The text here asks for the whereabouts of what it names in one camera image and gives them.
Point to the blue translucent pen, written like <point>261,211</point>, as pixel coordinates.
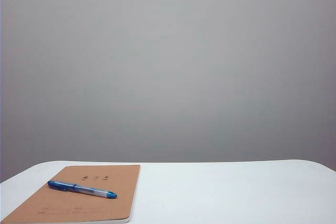
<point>78,188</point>

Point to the brown kraft notebook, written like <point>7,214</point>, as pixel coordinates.
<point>86,205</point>

